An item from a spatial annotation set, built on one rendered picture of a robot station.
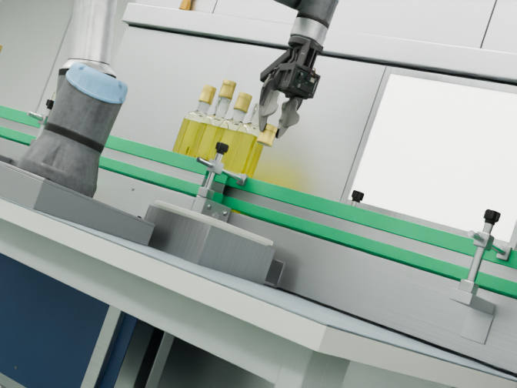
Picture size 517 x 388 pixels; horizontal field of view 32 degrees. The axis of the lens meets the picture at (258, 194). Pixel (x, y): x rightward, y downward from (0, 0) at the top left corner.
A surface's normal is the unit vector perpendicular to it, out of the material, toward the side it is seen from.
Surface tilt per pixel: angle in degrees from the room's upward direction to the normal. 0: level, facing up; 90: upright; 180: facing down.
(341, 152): 90
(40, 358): 90
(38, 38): 90
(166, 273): 90
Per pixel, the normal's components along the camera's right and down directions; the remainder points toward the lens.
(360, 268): -0.56, -0.25
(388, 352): 0.69, 0.18
